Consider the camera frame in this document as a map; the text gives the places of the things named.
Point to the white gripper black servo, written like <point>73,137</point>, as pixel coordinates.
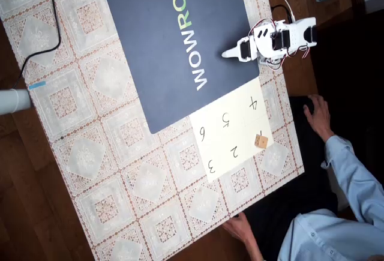
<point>243,50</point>

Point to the small wooden cube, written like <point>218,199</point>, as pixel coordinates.
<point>261,142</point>

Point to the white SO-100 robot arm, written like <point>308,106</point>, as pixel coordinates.
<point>295,34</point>

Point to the person's right forearm blue sleeve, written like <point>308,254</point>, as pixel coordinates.
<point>357,177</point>

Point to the person's left forearm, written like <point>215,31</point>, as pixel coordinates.
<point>256,250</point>

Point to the person's right hand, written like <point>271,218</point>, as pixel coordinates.
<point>320,115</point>

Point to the person's left hand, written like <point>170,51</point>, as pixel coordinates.
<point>241,228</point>

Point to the dark blue WOWROBO mat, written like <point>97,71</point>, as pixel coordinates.
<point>168,33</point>

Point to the cream paper with handwritten numbers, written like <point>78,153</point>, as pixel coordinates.
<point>228,135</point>

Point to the person in blue shirt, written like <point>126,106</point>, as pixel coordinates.
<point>300,183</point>

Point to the white lace tablecloth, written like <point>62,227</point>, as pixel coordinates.
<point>90,141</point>

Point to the blue tape strip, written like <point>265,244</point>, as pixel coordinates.
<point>37,85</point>

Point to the light blue shirt torso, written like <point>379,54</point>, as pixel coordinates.
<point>330,237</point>

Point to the white plastic tube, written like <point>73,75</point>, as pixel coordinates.
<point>13,101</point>

